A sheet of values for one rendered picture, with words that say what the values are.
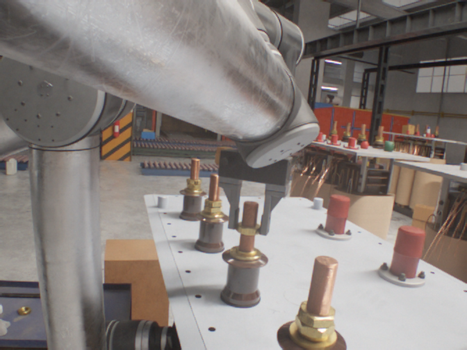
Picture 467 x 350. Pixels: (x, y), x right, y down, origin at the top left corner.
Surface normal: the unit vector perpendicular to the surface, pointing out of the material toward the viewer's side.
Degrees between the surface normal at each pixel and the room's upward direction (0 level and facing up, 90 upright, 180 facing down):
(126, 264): 90
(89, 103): 95
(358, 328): 0
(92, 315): 91
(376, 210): 90
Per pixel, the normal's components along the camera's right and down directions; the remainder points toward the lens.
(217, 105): 0.47, 0.86
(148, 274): 0.30, 0.19
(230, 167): -0.31, 0.14
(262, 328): 0.10, -0.98
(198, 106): 0.28, 0.95
